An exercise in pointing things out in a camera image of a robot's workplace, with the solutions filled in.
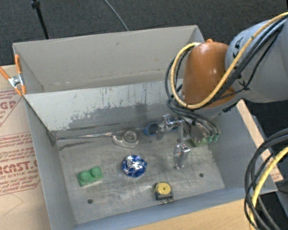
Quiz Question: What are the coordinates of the yellow and black tape measure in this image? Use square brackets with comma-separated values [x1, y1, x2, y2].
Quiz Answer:
[152, 179, 175, 203]

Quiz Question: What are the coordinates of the blue round object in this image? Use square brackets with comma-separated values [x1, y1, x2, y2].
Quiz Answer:
[142, 120, 162, 139]

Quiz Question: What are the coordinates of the brown cardboard board red print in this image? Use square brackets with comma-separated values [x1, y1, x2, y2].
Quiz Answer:
[0, 60, 53, 230]

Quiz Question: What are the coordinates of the green two-bump toy block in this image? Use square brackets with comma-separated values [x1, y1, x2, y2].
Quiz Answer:
[75, 165, 105, 188]

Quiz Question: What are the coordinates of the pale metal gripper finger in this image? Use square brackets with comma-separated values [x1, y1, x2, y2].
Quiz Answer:
[152, 112, 181, 141]
[170, 142, 194, 170]

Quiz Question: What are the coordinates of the grey metal bin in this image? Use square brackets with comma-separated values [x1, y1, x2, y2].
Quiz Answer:
[11, 4, 282, 230]

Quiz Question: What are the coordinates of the blue and silver foil ball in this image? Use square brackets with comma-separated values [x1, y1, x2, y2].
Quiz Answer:
[120, 152, 150, 180]

